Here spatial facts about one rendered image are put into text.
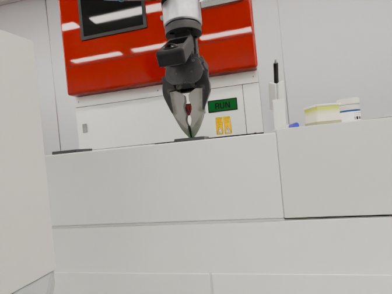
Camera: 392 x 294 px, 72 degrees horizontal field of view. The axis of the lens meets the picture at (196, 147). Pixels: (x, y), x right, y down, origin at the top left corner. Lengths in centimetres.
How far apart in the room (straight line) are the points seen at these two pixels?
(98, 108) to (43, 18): 248
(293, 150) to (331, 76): 227
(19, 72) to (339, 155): 44
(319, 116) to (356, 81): 193
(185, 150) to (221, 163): 7
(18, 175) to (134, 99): 90
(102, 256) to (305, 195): 38
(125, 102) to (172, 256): 83
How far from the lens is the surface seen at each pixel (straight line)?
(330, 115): 85
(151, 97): 117
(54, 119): 335
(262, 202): 46
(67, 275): 63
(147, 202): 50
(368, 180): 48
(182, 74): 51
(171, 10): 55
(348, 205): 48
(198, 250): 50
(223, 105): 109
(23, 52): 38
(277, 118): 73
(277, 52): 269
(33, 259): 37
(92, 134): 129
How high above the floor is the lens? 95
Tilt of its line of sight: level
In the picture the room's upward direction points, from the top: 6 degrees counter-clockwise
